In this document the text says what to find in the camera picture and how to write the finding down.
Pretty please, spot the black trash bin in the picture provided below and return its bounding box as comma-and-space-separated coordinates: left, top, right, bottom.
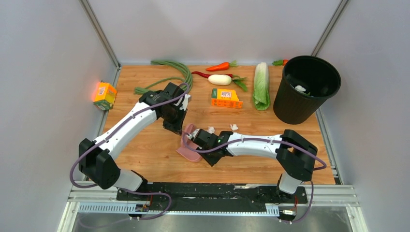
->
273, 56, 341, 125

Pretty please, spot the pink hand brush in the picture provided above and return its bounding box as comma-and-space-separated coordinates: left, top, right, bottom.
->
181, 123, 197, 138

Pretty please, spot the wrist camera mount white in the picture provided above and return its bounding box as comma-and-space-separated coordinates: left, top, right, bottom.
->
187, 130, 198, 141
179, 94, 191, 111

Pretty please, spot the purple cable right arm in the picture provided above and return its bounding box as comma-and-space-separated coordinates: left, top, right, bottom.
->
181, 131, 327, 171

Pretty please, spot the carrot behind bin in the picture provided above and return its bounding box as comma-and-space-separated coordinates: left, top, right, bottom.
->
272, 59, 288, 66

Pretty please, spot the orange carrot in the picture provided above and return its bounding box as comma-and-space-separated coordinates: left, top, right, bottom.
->
205, 60, 237, 72

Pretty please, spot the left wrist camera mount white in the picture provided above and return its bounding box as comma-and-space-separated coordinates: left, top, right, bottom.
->
179, 94, 191, 111

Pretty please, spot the pink dustpan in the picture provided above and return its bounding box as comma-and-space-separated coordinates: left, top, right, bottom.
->
176, 138, 202, 162

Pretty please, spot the red chili pepper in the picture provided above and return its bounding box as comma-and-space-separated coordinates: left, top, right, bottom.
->
191, 71, 234, 78

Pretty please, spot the orange box on table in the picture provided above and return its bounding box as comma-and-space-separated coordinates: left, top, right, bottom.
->
211, 88, 243, 109

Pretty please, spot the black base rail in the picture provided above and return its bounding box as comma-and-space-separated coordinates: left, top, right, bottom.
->
117, 182, 308, 212

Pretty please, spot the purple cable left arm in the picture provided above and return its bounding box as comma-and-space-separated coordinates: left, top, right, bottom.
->
69, 82, 191, 189

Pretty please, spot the paper scrap centre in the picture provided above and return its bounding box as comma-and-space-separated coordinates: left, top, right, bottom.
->
207, 127, 215, 133

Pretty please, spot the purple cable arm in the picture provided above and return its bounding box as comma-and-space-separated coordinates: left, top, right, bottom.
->
181, 131, 327, 171
69, 82, 191, 189

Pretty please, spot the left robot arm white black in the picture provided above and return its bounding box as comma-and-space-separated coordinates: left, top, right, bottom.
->
70, 83, 191, 201

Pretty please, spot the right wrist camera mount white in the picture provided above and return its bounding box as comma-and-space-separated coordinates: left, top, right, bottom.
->
187, 130, 198, 141

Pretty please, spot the green long beans bundle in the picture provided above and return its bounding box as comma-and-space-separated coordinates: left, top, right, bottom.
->
134, 59, 193, 95

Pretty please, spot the white radish with leaves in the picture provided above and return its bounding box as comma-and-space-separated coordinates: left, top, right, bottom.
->
207, 74, 248, 92

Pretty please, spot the paper scrap near brush handle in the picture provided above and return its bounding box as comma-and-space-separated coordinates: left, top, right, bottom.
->
294, 85, 306, 94

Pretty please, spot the napa cabbage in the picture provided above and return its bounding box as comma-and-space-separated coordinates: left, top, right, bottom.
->
252, 62, 270, 111

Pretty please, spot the orange yellow sponge pack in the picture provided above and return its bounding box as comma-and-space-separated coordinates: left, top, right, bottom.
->
93, 82, 117, 111

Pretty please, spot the paper scrap right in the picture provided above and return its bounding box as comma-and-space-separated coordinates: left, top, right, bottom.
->
230, 124, 239, 131

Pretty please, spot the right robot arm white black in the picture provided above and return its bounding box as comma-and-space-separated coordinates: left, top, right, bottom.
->
182, 129, 319, 203

